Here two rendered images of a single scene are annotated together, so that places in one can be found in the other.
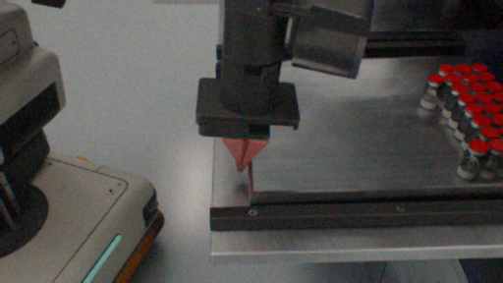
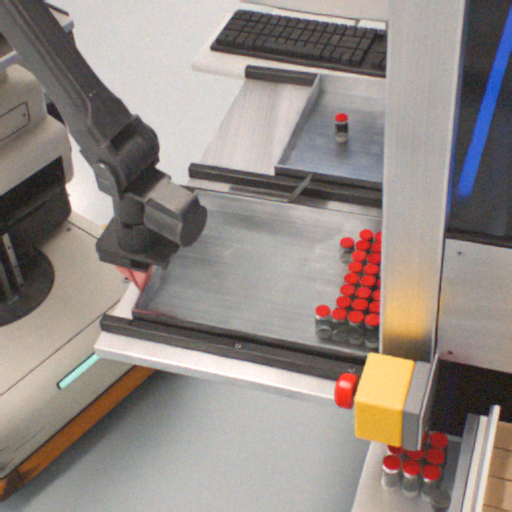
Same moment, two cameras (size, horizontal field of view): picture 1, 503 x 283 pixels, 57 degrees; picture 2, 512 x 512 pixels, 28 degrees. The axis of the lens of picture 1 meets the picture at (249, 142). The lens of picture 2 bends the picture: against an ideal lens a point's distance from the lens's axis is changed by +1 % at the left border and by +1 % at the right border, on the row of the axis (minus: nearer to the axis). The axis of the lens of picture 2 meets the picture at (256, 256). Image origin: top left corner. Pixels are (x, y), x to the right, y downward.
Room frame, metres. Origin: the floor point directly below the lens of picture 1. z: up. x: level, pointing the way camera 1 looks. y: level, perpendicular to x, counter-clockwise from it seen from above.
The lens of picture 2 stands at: (-0.47, -0.55, 1.91)
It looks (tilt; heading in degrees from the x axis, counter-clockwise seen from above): 44 degrees down; 24
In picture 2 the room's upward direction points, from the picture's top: 6 degrees counter-clockwise
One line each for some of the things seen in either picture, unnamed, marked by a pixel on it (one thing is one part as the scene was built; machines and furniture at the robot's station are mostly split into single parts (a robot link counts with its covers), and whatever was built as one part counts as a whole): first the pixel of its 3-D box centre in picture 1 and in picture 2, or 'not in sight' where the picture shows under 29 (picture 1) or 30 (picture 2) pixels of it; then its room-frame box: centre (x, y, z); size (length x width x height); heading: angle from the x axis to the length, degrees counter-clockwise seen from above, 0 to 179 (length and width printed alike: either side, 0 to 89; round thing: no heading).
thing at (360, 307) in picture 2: (481, 116); (369, 286); (0.47, -0.30, 0.90); 0.18 x 0.02 x 0.05; 3
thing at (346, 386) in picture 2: not in sight; (351, 392); (0.22, -0.34, 0.99); 0.04 x 0.04 x 0.04; 2
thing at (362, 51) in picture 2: not in sight; (315, 41); (1.17, 0.01, 0.82); 0.40 x 0.14 x 0.02; 89
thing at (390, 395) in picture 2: not in sight; (391, 400); (0.22, -0.39, 0.99); 0.08 x 0.07 x 0.07; 92
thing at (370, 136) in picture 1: (377, 123); (277, 274); (0.46, -0.16, 0.90); 0.34 x 0.26 x 0.04; 93
